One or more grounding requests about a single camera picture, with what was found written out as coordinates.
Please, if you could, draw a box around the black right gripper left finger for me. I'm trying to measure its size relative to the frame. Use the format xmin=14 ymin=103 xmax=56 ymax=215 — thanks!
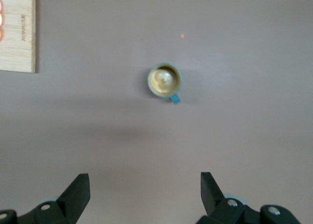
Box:
xmin=0 ymin=174 xmax=91 ymax=224

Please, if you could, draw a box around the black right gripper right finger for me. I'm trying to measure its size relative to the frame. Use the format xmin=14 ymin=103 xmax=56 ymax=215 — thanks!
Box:
xmin=195 ymin=172 xmax=300 ymax=224

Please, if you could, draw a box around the teal mug with beige inside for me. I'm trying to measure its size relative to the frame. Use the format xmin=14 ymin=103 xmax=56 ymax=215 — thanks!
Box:
xmin=146 ymin=62 xmax=183 ymax=105

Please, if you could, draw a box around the orange rimmed white round item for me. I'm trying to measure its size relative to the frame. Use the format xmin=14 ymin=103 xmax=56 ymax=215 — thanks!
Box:
xmin=0 ymin=0 xmax=4 ymax=43

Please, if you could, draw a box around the bamboo tray with metal handle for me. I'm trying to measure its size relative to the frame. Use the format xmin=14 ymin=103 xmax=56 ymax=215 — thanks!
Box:
xmin=0 ymin=0 xmax=37 ymax=74

